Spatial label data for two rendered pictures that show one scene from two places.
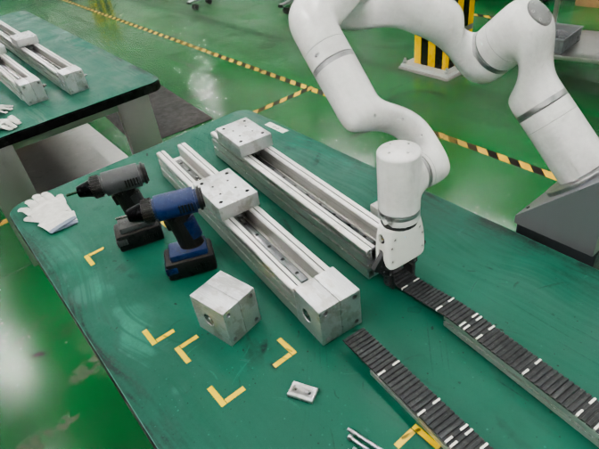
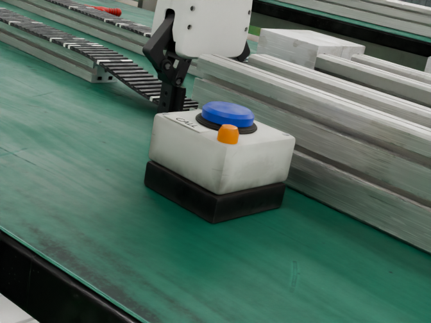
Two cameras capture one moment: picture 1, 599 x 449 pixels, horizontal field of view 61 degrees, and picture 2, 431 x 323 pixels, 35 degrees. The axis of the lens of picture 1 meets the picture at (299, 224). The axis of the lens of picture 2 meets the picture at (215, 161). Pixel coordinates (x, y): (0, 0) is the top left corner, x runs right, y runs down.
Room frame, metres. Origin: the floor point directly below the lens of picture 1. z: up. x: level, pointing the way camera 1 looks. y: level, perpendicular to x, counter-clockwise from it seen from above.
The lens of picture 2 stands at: (1.51, -0.41, 0.98)
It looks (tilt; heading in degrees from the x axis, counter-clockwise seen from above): 18 degrees down; 160
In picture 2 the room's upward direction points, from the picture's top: 11 degrees clockwise
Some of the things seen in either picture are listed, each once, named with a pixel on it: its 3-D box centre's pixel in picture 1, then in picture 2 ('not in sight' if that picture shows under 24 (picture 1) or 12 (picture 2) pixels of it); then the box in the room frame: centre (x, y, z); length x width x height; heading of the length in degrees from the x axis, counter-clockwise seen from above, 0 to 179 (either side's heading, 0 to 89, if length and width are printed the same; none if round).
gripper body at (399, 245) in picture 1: (398, 236); (208, 1); (0.82, -0.20, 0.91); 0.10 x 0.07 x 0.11; 118
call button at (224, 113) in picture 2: not in sight; (227, 119); (1.03, -0.24, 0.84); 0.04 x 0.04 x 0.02
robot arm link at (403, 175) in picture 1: (400, 176); not in sight; (0.83, -0.21, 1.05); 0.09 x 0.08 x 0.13; 118
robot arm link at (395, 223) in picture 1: (397, 212); not in sight; (0.82, -0.20, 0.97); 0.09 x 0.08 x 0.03; 118
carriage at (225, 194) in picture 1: (226, 198); not in sight; (1.13, 0.18, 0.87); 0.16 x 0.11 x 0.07; 28
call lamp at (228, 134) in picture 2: not in sight; (228, 132); (1.07, -0.25, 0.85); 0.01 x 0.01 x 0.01
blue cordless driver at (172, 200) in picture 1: (169, 235); not in sight; (0.97, 0.31, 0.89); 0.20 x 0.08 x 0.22; 101
